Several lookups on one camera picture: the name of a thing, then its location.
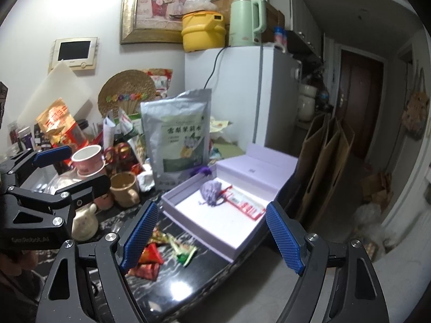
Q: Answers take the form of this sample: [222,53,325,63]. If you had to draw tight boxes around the beige mug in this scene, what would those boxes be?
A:
[109,171,141,208]

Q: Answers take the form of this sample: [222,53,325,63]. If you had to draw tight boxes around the white wall cabinet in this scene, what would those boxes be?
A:
[267,0,324,56]

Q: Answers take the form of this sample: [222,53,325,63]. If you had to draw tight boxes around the yellow printed packet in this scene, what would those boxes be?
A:
[210,118,231,134]

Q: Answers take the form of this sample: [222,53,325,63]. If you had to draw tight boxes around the pink cup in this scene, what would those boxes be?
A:
[71,145,107,177]

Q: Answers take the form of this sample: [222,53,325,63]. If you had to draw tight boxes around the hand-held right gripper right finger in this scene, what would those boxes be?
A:
[265,201,391,323]

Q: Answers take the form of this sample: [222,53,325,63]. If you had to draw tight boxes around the green electric kettle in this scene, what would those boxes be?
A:
[229,0,267,47]

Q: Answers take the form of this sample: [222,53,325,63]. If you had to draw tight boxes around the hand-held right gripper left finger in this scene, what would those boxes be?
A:
[36,200,160,323]

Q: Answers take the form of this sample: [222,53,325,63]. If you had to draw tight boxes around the white refrigerator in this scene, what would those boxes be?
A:
[185,44,303,157]

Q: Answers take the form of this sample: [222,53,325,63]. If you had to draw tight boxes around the silver stand-up pouch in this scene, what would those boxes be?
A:
[140,88,213,191]

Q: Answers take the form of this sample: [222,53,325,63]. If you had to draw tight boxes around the black power cable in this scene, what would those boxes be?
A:
[204,46,234,90]

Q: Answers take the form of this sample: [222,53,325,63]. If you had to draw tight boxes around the red and white card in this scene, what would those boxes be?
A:
[220,185,266,221]

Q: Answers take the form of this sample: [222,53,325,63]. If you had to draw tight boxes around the blue capped bottle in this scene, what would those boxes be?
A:
[273,26,287,46]

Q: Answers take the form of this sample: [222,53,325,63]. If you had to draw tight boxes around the white fluffy dog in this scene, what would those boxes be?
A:
[353,203,388,253]

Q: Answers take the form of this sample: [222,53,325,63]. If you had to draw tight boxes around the red printed bag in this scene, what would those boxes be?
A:
[143,68,173,100]

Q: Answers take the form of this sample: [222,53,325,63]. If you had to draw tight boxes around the beige intercom wall panel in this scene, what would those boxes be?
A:
[50,37,101,73]

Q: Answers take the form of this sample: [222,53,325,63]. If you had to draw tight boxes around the green candy wrapper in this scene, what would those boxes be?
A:
[173,244,198,267]

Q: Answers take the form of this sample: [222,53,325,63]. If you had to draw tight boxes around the dark spice jar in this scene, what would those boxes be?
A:
[18,126,34,151]

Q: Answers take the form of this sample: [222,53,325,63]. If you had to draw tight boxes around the cream cartoon jar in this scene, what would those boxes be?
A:
[72,203,99,242]

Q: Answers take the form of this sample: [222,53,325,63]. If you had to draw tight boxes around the green white packet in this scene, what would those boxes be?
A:
[118,108,147,162]

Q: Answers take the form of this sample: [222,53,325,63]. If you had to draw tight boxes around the white crumpled tissue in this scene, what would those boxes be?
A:
[136,171,156,192]

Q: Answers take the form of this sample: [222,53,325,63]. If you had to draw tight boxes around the gold framed flower picture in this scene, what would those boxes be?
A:
[120,0,203,45]

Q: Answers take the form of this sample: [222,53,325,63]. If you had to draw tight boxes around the clear plastic bag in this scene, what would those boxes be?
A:
[183,0,219,15]

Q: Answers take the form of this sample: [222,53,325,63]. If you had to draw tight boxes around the dark brown door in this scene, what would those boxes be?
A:
[338,49,384,161]

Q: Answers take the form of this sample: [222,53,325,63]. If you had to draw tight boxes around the brown wooden box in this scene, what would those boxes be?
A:
[209,0,285,43]

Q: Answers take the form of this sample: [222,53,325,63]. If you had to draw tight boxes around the white cutting board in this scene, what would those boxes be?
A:
[17,60,93,128]

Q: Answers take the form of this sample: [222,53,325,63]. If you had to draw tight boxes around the orange snack bag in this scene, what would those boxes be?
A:
[36,97,86,152]

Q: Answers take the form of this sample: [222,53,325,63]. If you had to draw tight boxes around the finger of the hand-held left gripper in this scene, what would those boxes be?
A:
[0,146,73,193]
[0,174,112,233]

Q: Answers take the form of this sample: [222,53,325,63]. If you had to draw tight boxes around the brown paper bag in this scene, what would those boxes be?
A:
[313,118,356,223]
[296,113,332,216]

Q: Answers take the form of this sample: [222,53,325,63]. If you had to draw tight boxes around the red scissors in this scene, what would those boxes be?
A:
[104,143,132,169]

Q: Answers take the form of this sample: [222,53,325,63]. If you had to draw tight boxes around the purple gift box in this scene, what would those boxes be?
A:
[161,142,298,262]

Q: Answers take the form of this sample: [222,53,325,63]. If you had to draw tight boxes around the purple ribbon bow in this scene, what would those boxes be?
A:
[190,166,216,177]

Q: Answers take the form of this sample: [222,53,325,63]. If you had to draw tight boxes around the crumpled brown paper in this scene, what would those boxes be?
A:
[362,173,393,210]

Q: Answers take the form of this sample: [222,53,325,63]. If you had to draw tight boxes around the white ceramic jar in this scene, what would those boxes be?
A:
[296,84,319,122]

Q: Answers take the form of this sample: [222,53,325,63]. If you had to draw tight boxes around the purple sachet pouch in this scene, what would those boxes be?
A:
[196,182,224,207]

